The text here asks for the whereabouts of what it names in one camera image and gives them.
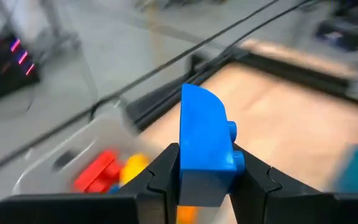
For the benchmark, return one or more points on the black metal table frame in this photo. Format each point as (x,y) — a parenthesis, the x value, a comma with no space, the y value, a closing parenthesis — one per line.
(166,99)

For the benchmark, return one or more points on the small yellow toy brick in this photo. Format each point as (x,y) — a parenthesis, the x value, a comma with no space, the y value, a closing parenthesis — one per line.
(134,168)

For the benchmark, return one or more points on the red toy brick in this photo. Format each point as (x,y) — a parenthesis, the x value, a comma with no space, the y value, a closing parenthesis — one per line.
(98,171)

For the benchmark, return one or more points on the light grey plastic bin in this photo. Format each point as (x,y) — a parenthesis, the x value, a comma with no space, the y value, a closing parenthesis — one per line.
(73,137)

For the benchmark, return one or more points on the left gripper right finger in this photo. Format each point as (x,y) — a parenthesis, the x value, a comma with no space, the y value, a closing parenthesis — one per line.
(253,193)

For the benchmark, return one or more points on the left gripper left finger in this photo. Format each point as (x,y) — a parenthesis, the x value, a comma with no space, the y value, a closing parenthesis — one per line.
(160,186)

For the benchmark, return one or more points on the blue curved toy brick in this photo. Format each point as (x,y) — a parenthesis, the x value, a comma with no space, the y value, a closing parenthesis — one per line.
(204,140)

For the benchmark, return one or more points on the black perforated computer case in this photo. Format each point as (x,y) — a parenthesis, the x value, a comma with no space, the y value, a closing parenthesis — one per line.
(8,71)

